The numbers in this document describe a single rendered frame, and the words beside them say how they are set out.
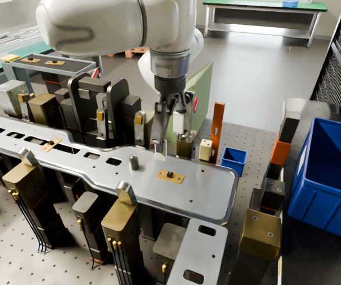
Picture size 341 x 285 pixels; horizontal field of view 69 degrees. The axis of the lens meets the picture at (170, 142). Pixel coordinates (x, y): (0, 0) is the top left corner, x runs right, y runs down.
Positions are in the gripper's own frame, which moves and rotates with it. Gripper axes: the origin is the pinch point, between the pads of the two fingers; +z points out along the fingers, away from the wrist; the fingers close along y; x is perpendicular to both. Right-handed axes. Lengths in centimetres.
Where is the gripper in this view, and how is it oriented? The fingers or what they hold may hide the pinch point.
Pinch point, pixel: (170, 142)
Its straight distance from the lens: 69.3
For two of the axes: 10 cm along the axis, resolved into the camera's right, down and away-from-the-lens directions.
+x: 9.4, 2.1, -2.8
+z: 0.0, 8.0, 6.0
